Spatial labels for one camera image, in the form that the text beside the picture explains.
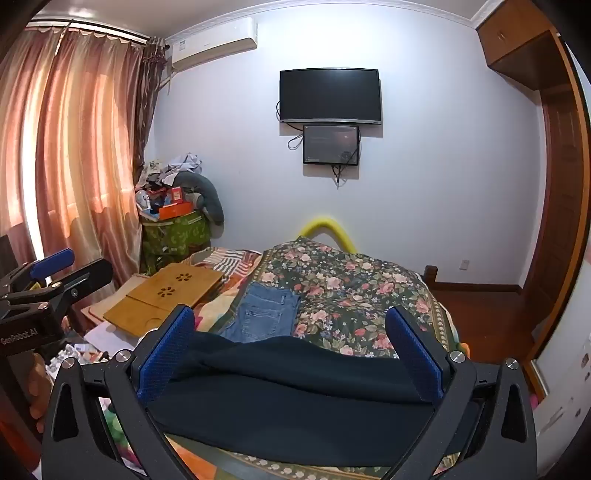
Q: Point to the person's left hand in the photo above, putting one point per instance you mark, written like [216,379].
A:
[36,385]

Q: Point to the orange box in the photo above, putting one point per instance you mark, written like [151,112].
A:
[174,210]

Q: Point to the white wall socket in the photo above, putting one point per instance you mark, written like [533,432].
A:
[465,264]

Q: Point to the pile of clothes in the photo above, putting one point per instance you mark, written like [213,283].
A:
[171,168]

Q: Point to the brown cardboard box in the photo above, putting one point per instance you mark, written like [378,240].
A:
[161,295]

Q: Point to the brown patterned curtain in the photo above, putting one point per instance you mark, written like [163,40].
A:
[150,106]

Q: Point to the wooden door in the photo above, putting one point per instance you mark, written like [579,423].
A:
[561,184]

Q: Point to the white air conditioner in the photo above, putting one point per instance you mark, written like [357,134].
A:
[207,46]

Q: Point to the dark teal pants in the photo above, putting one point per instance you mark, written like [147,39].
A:
[295,392]

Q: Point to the blue denim jeans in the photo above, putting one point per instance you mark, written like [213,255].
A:
[263,314]

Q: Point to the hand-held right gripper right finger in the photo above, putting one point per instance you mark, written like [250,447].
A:
[415,357]

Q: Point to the yellow foam tube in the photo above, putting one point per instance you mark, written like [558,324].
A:
[330,227]

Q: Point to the wooden overhead cabinet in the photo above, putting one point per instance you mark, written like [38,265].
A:
[517,41]

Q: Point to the pink curtain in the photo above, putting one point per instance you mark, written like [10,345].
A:
[69,147]

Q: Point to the white cabinet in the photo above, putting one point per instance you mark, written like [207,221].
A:
[561,401]

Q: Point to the wall-mounted black television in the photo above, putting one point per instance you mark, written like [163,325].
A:
[330,94]

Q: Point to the colourful patterned bed sheet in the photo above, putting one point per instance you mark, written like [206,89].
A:
[217,304]

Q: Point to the wooden bed post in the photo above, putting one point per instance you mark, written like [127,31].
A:
[430,276]

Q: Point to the small black wall monitor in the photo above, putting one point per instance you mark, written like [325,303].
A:
[331,144]

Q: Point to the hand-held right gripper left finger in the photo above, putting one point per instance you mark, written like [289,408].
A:
[166,355]

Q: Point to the striped cloth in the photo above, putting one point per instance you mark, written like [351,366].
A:
[228,264]

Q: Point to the grey pillow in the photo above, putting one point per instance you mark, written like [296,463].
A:
[205,194]

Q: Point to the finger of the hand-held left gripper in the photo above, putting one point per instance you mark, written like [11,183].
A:
[78,279]
[53,261]

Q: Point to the green patterned cloth cover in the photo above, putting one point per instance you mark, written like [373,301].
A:
[173,237]

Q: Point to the floral bed blanket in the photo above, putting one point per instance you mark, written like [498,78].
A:
[351,286]

